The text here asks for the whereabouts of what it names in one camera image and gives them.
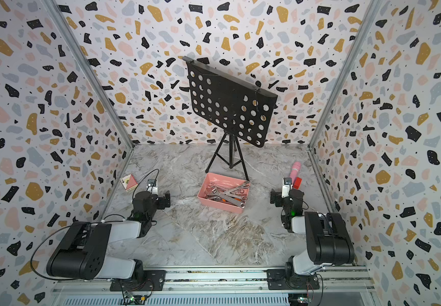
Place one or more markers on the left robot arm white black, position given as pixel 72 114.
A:
pixel 82 252

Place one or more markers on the pink plastic storage box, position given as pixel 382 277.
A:
pixel 218 204

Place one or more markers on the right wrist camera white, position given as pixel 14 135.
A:
pixel 286 186

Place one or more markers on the black perforated music stand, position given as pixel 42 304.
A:
pixel 241 110

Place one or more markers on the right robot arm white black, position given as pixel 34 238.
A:
pixel 327 240

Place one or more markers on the small red block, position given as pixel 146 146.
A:
pixel 296 183

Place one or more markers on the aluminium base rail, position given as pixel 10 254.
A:
pixel 251 285

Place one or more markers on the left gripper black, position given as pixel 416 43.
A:
pixel 160 204

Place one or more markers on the small red yellow card box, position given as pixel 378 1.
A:
pixel 129 182

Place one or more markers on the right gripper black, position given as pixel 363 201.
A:
pixel 278 198

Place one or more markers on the pink cylindrical bottle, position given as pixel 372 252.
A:
pixel 294 171

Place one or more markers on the large silver combination wrench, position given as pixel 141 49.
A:
pixel 236 191

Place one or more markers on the orange handled adjustable wrench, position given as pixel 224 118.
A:
pixel 233 201

